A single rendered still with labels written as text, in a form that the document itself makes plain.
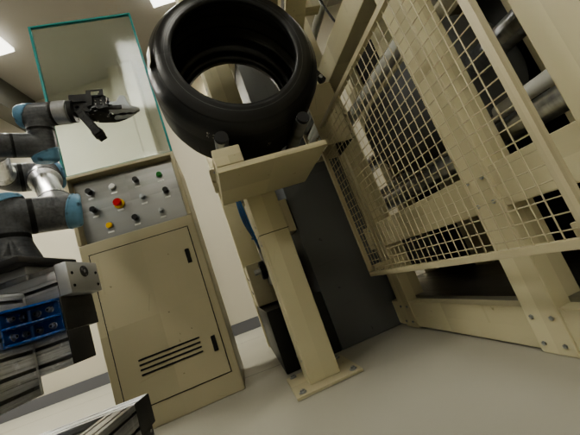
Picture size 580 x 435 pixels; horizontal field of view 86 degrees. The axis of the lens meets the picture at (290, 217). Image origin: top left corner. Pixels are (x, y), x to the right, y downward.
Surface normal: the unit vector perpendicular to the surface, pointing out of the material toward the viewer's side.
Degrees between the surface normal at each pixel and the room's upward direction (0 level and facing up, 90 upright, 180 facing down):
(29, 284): 90
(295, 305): 90
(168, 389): 90
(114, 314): 90
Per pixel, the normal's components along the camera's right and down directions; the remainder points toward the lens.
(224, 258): -0.01, -0.18
